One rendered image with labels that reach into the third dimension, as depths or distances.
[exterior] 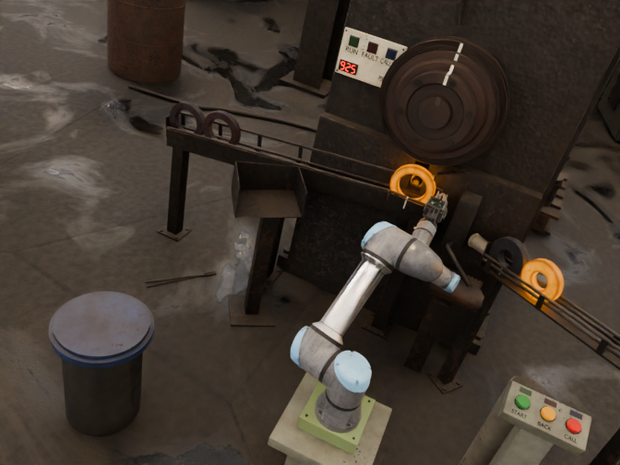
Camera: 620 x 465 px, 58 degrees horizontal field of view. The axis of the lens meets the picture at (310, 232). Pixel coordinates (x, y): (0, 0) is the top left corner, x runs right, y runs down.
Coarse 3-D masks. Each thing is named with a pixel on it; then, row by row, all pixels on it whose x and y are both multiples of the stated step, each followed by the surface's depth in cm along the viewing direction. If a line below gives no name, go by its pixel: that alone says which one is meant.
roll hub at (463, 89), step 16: (432, 80) 196; (448, 80) 194; (464, 80) 196; (400, 96) 203; (416, 96) 202; (432, 96) 198; (448, 96) 197; (464, 96) 194; (416, 112) 204; (432, 112) 200; (448, 112) 198; (464, 112) 196; (416, 128) 207; (432, 128) 203; (448, 128) 202; (464, 128) 199; (416, 144) 209; (432, 144) 206
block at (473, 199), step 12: (468, 192) 226; (468, 204) 220; (480, 204) 222; (456, 216) 224; (468, 216) 222; (456, 228) 226; (468, 228) 225; (444, 240) 231; (456, 240) 229; (456, 252) 232
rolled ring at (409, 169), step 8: (400, 168) 228; (408, 168) 226; (416, 168) 225; (424, 168) 226; (392, 176) 231; (400, 176) 229; (424, 176) 225; (432, 176) 226; (392, 184) 232; (432, 184) 225; (400, 192) 234; (432, 192) 227; (424, 200) 230
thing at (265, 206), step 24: (240, 168) 227; (264, 168) 229; (288, 168) 231; (240, 192) 231; (264, 192) 233; (288, 192) 235; (240, 216) 217; (264, 216) 219; (288, 216) 221; (264, 240) 234; (264, 264) 242; (240, 312) 258; (264, 312) 261
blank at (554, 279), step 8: (528, 264) 201; (536, 264) 198; (544, 264) 195; (552, 264) 194; (528, 272) 201; (536, 272) 200; (544, 272) 196; (552, 272) 193; (560, 272) 193; (528, 280) 202; (536, 280) 202; (552, 280) 194; (560, 280) 192; (528, 288) 202; (536, 288) 200; (552, 288) 194; (560, 288) 193; (552, 296) 194
